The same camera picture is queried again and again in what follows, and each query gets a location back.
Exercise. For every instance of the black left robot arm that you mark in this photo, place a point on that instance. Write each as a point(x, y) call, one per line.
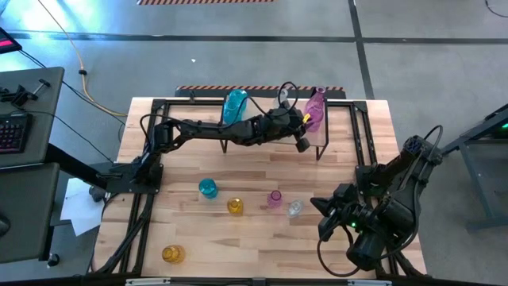
point(206, 129)

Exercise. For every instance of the black caster wheel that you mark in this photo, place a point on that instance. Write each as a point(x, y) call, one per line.
point(53, 259)

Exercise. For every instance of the orange black hazard stripe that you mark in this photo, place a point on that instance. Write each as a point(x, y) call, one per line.
point(198, 2)

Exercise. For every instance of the pink tall-necked glass vase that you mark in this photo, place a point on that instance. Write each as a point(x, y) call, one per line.
point(317, 101)

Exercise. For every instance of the yellow ribbed cylinder glass vase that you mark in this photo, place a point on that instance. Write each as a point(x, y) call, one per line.
point(235, 206)

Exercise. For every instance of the clear ribbed bulbous glass vase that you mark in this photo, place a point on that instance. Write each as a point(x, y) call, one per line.
point(282, 95)

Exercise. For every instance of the black computer keyboard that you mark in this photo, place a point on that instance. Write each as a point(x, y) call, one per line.
point(14, 133)

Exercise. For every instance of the dark grey desk top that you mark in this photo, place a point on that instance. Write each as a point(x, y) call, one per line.
point(24, 222)

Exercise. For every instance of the grey metal bracket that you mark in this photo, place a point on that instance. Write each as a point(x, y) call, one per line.
point(147, 282)
point(369, 283)

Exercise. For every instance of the black mat with striped edge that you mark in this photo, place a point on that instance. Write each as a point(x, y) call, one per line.
point(258, 93)

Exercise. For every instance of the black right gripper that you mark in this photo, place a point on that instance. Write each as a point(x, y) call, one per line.
point(353, 214)

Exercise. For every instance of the teal square glass vase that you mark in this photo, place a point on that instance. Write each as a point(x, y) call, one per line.
point(230, 113)

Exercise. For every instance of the teal diamond-pattern cylinder vase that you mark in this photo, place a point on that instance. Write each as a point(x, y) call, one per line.
point(208, 187)

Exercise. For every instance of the dark tablet screen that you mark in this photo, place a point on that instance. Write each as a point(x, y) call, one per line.
point(7, 41)

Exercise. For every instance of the clear ribbed cylinder glass vase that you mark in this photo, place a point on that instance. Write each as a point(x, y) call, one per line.
point(295, 208)

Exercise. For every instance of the grey metal cart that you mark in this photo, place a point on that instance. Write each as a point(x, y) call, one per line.
point(496, 115)

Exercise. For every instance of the black support beam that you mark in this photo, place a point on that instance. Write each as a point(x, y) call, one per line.
point(75, 165)

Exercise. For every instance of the dark grey caster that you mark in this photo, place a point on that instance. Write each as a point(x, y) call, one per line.
point(96, 194)

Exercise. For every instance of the black clamp tool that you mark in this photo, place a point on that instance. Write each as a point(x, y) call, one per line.
point(20, 95)

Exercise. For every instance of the black metal rig frame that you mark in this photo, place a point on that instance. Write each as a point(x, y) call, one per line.
point(361, 106)

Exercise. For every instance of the black computer mouse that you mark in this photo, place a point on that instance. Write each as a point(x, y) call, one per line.
point(3, 226)

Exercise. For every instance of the pink faceted bulbous glass vase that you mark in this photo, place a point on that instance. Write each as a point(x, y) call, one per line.
point(274, 198)

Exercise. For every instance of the white paper sheets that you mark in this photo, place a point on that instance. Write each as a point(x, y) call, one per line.
point(79, 210)

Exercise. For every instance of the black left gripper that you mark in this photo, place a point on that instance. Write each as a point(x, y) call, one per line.
point(287, 123)

